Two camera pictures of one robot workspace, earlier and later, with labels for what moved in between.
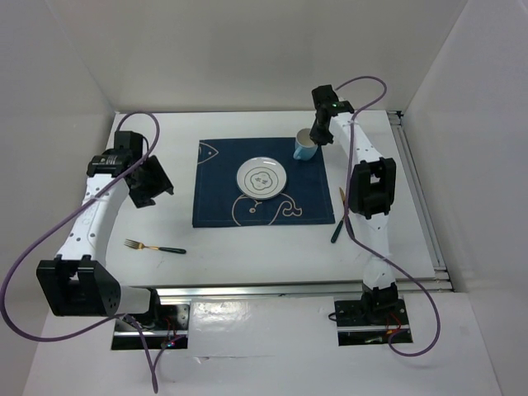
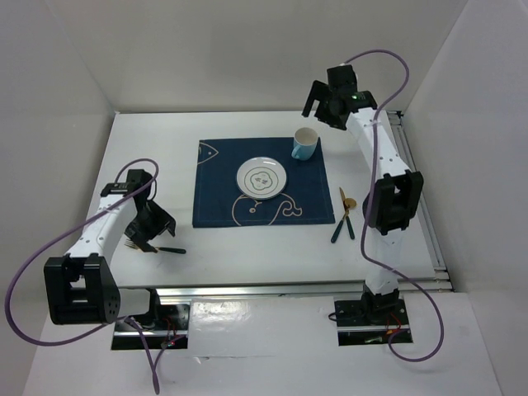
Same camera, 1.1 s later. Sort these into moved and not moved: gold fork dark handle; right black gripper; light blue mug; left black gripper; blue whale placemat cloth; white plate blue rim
Moved: left black gripper; right black gripper
Not moved: light blue mug; white plate blue rim; blue whale placemat cloth; gold fork dark handle
